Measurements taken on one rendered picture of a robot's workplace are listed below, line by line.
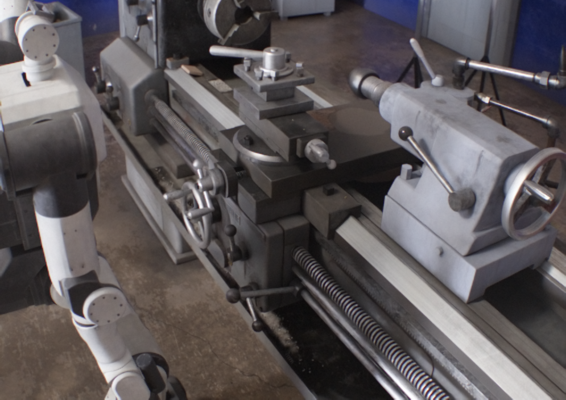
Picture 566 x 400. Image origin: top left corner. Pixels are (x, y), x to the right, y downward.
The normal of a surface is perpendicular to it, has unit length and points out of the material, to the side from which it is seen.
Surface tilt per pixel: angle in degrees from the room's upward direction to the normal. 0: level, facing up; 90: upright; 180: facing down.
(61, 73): 0
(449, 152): 76
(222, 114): 36
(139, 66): 32
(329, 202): 0
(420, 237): 90
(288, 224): 0
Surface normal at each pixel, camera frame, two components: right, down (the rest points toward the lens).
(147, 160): 0.03, -0.84
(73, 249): 0.48, 0.48
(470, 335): -0.49, -0.54
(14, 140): 0.24, -0.54
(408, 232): -0.87, 0.25
